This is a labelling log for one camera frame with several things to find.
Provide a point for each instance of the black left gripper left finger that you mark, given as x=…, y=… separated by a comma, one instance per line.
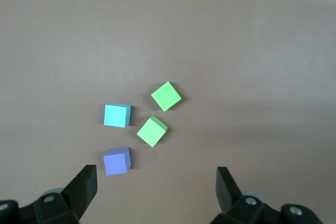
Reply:
x=78, y=192

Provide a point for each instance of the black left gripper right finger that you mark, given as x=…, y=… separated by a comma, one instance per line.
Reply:
x=227, y=192

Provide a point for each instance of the cyan foam cube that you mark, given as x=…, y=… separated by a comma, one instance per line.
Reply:
x=115, y=116

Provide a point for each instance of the green foam cube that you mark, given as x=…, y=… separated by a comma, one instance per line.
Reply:
x=166, y=96
x=151, y=132

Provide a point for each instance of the purple foam cube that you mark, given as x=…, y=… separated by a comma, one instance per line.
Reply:
x=115, y=163

